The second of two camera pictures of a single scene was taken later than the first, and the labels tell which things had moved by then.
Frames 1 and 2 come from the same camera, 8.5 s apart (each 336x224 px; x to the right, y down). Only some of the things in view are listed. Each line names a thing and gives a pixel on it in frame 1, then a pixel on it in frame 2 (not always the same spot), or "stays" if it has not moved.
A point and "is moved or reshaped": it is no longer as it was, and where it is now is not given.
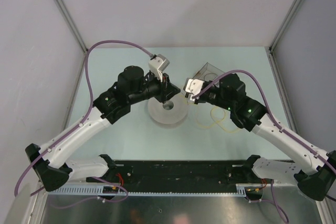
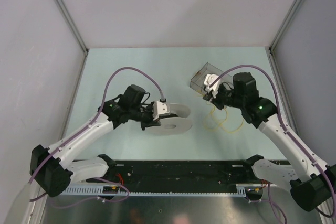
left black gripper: [167, 90] -> [150, 123]
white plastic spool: [171, 112] is moved or reshaped
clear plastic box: [208, 72] stays
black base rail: [179, 174] stays
